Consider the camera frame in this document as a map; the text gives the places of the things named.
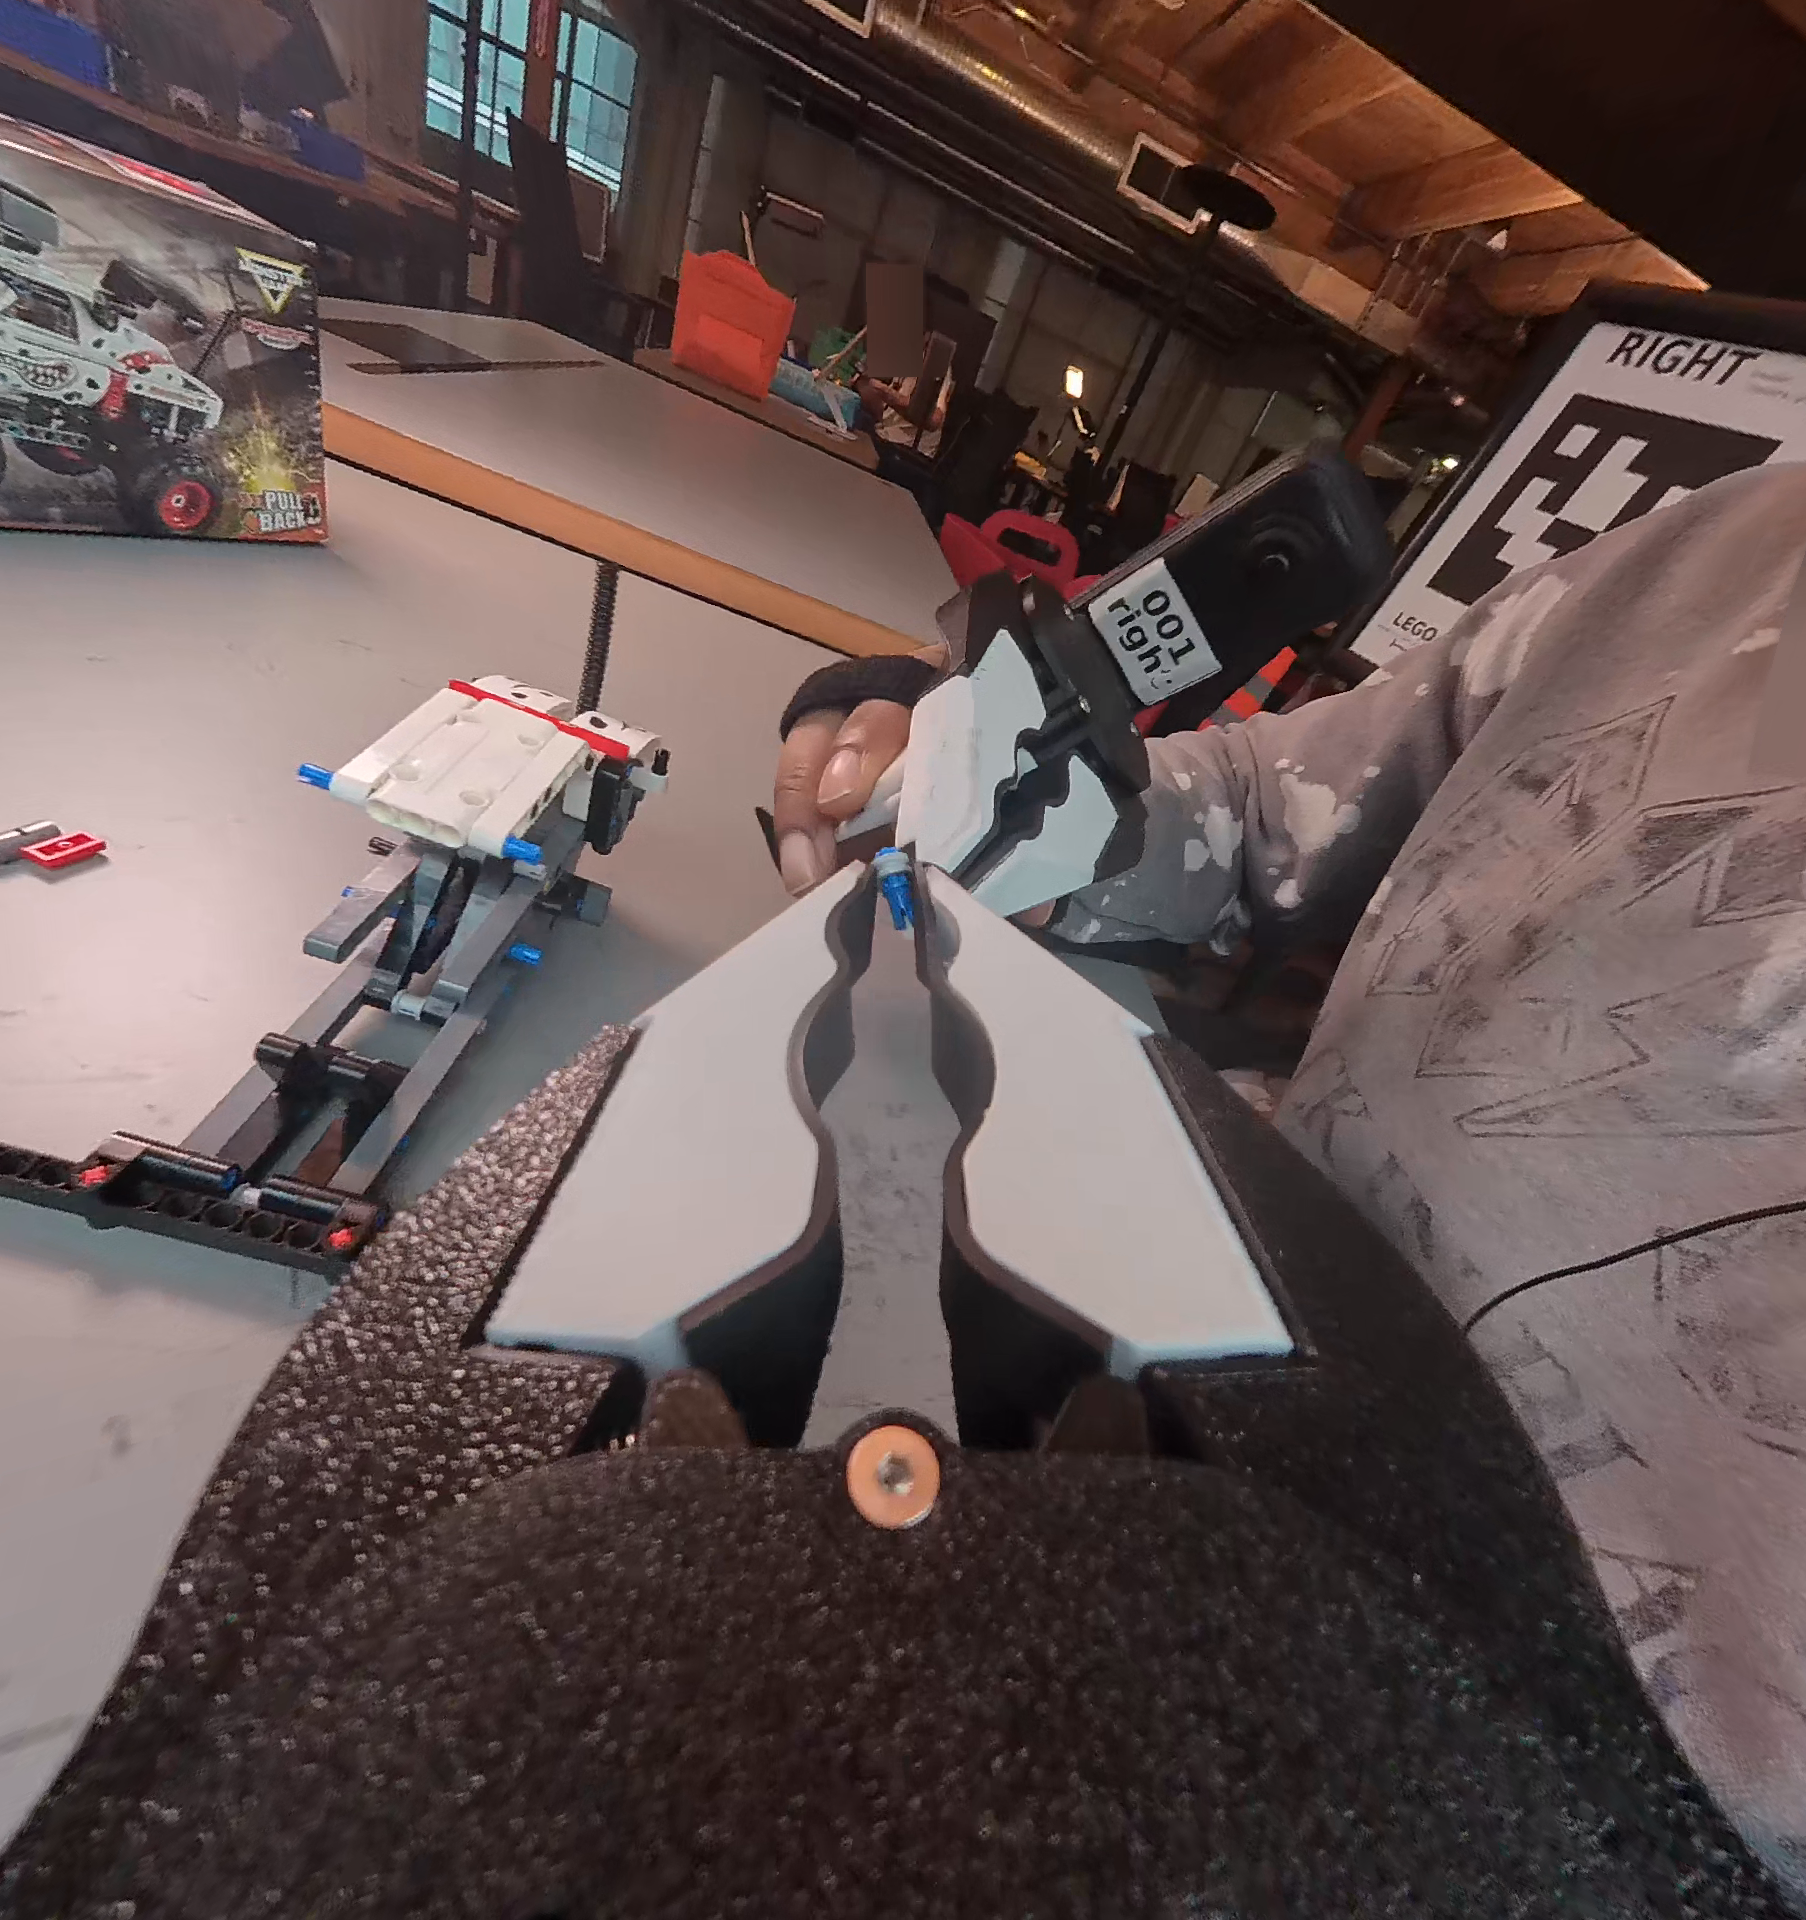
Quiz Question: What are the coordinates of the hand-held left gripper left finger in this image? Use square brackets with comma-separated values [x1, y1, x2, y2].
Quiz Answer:
[483, 872, 861, 1450]

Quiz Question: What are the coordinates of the person's right forearm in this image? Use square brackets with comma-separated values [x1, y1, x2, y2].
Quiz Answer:
[1053, 632, 1459, 962]

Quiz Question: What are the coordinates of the wood-edged grey table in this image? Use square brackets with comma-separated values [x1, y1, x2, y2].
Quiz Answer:
[317, 294, 979, 662]

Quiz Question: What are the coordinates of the orange crate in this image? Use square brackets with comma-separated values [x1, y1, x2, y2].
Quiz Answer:
[673, 247, 796, 404]

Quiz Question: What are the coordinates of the pile of red white parts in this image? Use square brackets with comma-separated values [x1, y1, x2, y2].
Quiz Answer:
[0, 820, 106, 902]

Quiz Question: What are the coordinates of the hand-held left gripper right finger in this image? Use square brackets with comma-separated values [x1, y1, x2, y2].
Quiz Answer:
[915, 865, 1297, 1450]

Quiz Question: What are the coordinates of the red chair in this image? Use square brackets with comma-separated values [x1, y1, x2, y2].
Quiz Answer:
[940, 511, 1085, 602]

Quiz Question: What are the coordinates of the person's right hand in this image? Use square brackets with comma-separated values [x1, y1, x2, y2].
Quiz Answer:
[759, 697, 920, 899]

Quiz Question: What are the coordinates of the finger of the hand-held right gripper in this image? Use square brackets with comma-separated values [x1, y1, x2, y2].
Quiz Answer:
[950, 742, 1132, 920]
[899, 622, 1068, 874]

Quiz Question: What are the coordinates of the printed toy truck box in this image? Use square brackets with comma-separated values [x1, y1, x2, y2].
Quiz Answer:
[0, 92, 328, 546]

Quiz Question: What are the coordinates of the window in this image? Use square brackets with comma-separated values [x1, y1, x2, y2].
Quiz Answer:
[427, 0, 637, 183]

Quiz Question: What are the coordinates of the grey desk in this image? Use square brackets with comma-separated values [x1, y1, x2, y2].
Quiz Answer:
[0, 451, 1295, 1920]

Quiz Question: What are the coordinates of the thin black cable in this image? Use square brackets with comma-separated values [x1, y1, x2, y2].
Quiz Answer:
[1464, 1189, 1806, 1337]

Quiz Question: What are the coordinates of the framed marker tag sign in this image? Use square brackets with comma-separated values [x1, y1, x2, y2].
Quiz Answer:
[1330, 286, 1806, 669]

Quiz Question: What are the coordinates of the white black toy truck chassis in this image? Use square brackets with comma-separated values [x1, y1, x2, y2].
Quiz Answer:
[0, 569, 678, 1282]

